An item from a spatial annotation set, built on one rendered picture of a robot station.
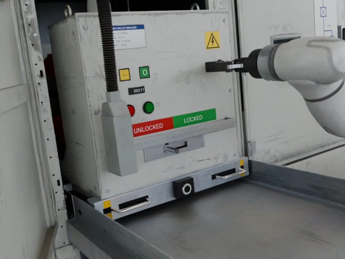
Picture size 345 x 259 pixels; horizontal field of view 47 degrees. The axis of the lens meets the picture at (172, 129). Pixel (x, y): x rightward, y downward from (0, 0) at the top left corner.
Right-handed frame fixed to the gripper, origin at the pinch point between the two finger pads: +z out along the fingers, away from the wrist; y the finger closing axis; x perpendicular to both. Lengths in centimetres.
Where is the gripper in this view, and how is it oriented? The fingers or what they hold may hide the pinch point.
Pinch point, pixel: (214, 66)
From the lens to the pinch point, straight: 117.7
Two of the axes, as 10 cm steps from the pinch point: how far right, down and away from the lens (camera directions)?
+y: 8.2, -1.8, 5.4
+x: -1.0, -9.8, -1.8
